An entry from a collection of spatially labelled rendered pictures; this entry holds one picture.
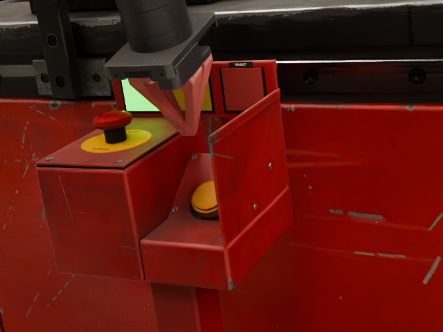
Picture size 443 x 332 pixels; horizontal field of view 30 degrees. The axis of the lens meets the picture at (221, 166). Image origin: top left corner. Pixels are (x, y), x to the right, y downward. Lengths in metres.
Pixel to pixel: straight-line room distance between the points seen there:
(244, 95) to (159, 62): 0.19
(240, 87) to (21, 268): 0.59
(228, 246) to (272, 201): 0.11
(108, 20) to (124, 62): 0.35
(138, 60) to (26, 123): 0.52
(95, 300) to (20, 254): 0.15
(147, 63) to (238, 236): 0.19
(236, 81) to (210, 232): 0.17
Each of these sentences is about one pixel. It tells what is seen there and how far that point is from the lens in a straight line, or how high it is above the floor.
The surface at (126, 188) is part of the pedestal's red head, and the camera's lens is 0.77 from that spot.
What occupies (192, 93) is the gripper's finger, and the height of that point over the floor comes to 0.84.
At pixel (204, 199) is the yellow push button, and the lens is 0.81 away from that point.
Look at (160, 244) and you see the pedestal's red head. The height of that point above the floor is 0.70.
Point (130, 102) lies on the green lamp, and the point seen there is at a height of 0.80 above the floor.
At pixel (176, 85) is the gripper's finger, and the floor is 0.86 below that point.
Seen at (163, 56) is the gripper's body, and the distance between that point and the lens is 0.70.
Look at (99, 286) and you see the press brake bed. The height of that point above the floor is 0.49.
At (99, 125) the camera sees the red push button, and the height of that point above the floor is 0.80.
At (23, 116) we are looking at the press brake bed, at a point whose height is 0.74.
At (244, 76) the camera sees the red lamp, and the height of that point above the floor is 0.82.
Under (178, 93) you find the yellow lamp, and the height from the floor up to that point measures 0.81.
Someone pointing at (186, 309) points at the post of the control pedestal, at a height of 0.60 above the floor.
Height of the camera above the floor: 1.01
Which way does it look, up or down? 18 degrees down
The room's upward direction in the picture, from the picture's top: 8 degrees counter-clockwise
